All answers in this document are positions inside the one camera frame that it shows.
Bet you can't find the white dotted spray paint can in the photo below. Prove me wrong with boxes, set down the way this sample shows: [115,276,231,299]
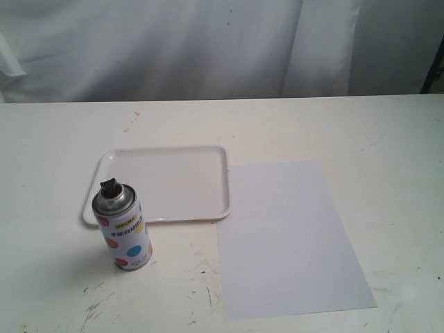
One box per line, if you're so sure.
[92,178,153,271]

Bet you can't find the white plastic tray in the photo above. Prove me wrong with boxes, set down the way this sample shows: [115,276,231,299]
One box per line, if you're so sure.
[83,146,231,227]

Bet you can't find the white paper sheet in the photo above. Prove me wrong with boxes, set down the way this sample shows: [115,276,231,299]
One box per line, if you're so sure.
[218,161,376,320]

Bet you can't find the black stand pole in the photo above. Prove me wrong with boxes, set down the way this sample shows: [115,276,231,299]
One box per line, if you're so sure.
[420,35,444,94]

